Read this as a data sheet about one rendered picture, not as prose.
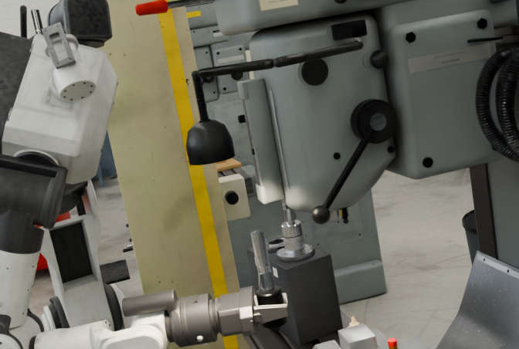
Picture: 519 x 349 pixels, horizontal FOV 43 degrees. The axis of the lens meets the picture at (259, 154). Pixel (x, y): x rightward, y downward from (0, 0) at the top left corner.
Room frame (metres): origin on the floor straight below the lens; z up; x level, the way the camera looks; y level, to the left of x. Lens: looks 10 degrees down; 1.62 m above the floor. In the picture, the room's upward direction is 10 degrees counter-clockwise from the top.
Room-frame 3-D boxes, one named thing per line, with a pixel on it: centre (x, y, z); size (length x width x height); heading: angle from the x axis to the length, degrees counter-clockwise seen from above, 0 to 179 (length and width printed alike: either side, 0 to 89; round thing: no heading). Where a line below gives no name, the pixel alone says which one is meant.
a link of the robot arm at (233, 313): (1.15, 0.12, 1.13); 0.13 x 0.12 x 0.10; 178
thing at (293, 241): (1.48, -0.04, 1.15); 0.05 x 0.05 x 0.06
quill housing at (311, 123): (1.14, -0.12, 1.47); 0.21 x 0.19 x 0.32; 13
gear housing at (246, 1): (1.15, -0.16, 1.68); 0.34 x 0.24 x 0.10; 103
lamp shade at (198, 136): (1.00, 0.07, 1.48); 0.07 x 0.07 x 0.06
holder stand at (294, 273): (1.53, -0.02, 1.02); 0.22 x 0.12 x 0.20; 24
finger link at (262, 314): (1.11, 0.03, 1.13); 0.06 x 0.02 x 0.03; 88
